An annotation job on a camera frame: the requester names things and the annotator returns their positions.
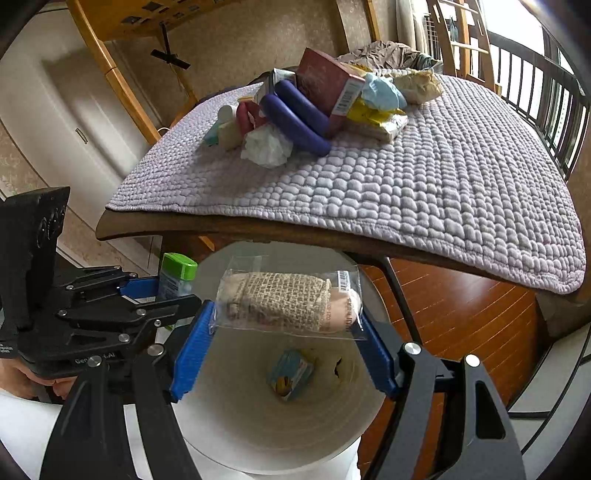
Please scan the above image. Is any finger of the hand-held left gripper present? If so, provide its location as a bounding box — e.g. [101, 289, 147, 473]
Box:
[67, 265, 162, 303]
[58, 295, 204, 352]

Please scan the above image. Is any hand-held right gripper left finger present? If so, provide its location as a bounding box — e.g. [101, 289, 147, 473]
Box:
[39, 300, 215, 480]

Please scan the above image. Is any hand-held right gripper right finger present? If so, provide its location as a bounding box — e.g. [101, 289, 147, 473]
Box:
[358, 311, 527, 480]

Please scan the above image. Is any clear bottle with green cap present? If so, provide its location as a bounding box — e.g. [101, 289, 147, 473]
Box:
[157, 252, 199, 330]

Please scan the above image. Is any white round bin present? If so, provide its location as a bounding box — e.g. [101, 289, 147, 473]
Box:
[154, 240, 393, 480]

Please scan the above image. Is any beige bandage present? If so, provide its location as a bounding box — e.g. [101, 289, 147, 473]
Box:
[207, 256, 368, 342]

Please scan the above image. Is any person's left hand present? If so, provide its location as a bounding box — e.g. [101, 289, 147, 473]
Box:
[0, 357, 75, 406]

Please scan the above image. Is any crumpled beige paper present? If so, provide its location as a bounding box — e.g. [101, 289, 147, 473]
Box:
[309, 348, 352, 389]

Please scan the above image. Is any small blue printed box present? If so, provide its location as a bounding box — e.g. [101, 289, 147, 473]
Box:
[267, 349, 315, 402]

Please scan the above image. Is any dark wooden table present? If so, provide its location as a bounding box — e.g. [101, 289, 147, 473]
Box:
[96, 208, 591, 342]

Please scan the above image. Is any white door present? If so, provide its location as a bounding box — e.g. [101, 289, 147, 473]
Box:
[0, 14, 158, 259]

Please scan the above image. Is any lavender quilted blanket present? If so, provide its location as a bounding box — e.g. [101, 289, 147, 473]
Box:
[105, 69, 587, 296]

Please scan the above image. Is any white crumpled tissue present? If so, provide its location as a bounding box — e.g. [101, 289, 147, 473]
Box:
[240, 124, 294, 168]

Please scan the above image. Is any white teal tube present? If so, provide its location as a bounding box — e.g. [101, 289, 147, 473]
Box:
[203, 105, 237, 147]

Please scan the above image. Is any yellow white plastic packet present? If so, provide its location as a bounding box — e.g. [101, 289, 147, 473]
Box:
[345, 99, 409, 143]

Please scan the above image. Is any grey white carton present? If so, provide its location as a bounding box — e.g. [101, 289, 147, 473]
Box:
[253, 68, 298, 107]

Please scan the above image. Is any blue face mask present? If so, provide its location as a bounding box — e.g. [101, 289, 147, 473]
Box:
[361, 74, 408, 112]

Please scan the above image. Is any crumpled brown paper bag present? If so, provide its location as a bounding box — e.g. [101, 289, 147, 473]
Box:
[392, 68, 445, 105]

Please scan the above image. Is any maroon carton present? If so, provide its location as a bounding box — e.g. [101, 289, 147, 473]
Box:
[295, 47, 365, 139]

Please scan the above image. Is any brown duvet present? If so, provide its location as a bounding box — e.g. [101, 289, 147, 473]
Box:
[337, 41, 416, 70]

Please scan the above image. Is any beige curtain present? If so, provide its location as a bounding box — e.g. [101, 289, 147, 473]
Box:
[397, 0, 432, 51]

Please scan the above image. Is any wooden ladder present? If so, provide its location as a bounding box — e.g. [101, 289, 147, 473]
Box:
[427, 0, 497, 84]

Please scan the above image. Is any dark window railing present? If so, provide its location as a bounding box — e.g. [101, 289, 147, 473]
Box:
[489, 32, 587, 181]

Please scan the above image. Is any red curved handle grip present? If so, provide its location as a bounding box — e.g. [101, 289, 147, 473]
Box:
[235, 100, 269, 137]

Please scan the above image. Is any wooden bunk bed frame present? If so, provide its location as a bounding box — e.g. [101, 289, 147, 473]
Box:
[67, 0, 379, 144]

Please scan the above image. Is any black wall bracket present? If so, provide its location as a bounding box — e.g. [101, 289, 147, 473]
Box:
[151, 23, 191, 71]

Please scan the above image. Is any purple curved handle grip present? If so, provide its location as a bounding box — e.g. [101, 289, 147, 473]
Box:
[256, 79, 332, 157]

